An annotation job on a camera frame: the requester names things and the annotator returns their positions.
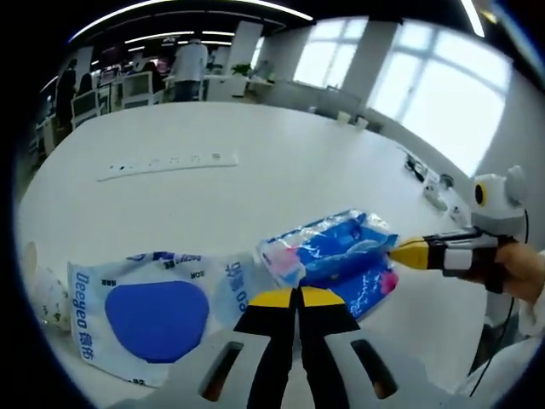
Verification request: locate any white office chair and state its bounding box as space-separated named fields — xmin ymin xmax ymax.
xmin=70 ymin=90 xmax=102 ymax=129
xmin=120 ymin=71 xmax=155 ymax=110

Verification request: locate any straight ceiling light strip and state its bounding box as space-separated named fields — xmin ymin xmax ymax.
xmin=459 ymin=0 xmax=486 ymax=37

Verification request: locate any white power strip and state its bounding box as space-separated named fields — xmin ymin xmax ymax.
xmin=95 ymin=149 xmax=239 ymax=183

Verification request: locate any white charger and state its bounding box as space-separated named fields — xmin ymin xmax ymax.
xmin=422 ymin=170 xmax=449 ymax=210

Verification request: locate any person's right hand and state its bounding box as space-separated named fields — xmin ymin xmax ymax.
xmin=484 ymin=244 xmax=545 ymax=307

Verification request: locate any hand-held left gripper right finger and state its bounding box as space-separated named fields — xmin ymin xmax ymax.
xmin=297 ymin=287 xmax=463 ymax=409

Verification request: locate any office window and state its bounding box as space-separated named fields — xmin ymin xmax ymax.
xmin=293 ymin=19 xmax=370 ymax=93
xmin=370 ymin=20 xmax=512 ymax=176

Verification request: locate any person's white coat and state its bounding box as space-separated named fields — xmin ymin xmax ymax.
xmin=453 ymin=336 xmax=545 ymax=409

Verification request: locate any white wet wipes pack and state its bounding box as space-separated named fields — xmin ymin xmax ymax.
xmin=66 ymin=250 xmax=259 ymax=389

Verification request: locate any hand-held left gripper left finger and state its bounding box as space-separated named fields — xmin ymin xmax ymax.
xmin=108 ymin=288 xmax=298 ymax=409

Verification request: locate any white cabinet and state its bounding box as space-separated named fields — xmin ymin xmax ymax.
xmin=204 ymin=74 xmax=276 ymax=102

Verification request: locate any blue tissue pack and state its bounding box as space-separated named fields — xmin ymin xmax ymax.
xmin=256 ymin=207 xmax=401 ymax=321

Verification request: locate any curved ceiling light strip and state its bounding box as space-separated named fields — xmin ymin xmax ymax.
xmin=67 ymin=0 xmax=314 ymax=43

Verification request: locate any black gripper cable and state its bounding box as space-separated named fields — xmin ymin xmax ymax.
xmin=466 ymin=208 xmax=531 ymax=376

